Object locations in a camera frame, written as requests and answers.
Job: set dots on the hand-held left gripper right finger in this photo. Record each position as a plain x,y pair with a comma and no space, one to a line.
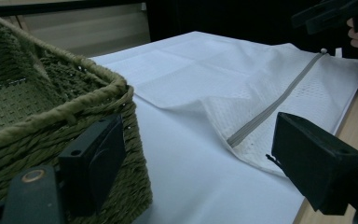
313,161

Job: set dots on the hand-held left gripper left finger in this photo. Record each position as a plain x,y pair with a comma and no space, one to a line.
90,165

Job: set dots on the green woven basket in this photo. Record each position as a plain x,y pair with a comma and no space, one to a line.
43,93

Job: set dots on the white mesh laundry bag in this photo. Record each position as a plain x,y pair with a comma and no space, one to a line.
261,90

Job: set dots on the white table cover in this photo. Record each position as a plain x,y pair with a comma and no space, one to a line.
183,174

